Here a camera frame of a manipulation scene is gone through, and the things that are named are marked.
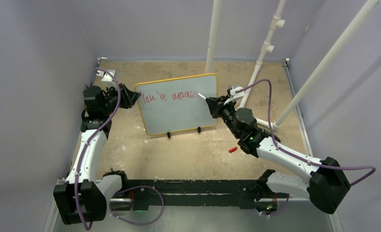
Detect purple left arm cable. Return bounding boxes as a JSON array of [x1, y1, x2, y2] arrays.
[[73, 67, 165, 232]]

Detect black handled pliers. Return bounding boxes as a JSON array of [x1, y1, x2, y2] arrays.
[[264, 130, 281, 143]]

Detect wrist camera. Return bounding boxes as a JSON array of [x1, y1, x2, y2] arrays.
[[224, 84, 245, 105], [95, 69, 118, 88]]

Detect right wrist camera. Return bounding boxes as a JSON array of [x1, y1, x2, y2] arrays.
[[224, 84, 245, 105]]

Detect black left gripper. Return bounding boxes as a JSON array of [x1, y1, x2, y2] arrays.
[[102, 83, 140, 115]]

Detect aluminium front rail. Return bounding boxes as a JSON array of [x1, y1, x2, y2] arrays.
[[44, 177, 338, 232]]

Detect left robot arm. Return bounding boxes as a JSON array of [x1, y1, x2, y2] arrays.
[[53, 84, 141, 228]]

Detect yellow framed whiteboard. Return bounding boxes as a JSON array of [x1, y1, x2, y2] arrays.
[[134, 73, 218, 136]]

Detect red marker cap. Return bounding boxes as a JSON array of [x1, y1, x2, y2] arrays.
[[228, 147, 237, 153]]

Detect white vertical pole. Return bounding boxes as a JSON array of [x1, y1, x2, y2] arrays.
[[205, 0, 222, 73]]

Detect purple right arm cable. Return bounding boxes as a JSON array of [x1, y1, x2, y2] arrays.
[[235, 78, 377, 218]]

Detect white diagonal pole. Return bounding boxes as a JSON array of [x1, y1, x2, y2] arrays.
[[273, 0, 380, 129]]

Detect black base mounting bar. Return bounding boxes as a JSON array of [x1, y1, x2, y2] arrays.
[[98, 178, 289, 210]]

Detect red whiteboard marker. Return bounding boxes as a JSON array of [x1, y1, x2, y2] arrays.
[[198, 93, 206, 100]]

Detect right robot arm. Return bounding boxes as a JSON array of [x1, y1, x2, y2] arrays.
[[205, 96, 351, 214]]

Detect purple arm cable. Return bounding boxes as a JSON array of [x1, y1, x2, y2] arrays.
[[73, 67, 165, 232], [235, 78, 377, 218]]

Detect white PVC pipe frame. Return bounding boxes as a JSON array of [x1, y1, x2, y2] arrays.
[[238, 0, 287, 127]]

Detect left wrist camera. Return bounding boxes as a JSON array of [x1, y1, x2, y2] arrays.
[[95, 69, 118, 88]]

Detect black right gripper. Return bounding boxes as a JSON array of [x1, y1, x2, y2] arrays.
[[207, 95, 241, 138]]

